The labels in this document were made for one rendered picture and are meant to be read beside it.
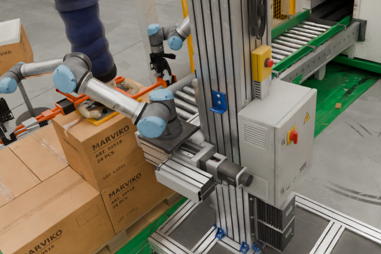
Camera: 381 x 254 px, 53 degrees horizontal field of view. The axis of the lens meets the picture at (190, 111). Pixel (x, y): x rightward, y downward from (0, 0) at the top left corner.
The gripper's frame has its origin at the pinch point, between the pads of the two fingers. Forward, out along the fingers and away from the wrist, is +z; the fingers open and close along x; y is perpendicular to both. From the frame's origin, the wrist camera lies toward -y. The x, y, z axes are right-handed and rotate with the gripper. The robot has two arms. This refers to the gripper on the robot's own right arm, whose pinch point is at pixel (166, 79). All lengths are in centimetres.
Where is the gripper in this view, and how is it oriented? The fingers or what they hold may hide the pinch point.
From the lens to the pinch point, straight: 230.5
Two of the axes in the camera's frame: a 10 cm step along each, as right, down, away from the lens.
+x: 6.8, 3.4, -6.6
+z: 1.3, 8.2, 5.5
